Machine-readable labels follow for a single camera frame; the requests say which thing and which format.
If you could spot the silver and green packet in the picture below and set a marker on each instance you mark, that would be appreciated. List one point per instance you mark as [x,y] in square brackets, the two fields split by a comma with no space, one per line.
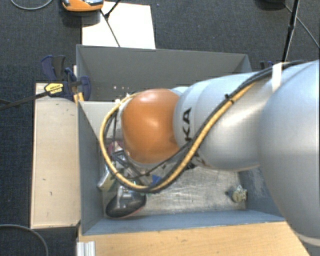
[105,182]

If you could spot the small blue object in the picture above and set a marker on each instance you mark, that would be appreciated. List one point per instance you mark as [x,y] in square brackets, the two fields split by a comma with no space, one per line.
[156,179]

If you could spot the black and red oval object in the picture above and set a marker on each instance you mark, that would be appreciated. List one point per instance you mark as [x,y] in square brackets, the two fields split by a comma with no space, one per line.
[125,210]

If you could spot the pale wood flat board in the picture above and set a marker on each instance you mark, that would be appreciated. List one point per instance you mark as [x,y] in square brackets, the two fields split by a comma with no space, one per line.
[56,162]

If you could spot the grey metal bin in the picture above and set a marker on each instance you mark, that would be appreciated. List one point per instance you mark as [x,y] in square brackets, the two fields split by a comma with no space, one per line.
[160,72]

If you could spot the small beige toy figure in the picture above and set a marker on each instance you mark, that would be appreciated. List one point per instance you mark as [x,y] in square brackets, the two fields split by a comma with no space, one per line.
[238,195]

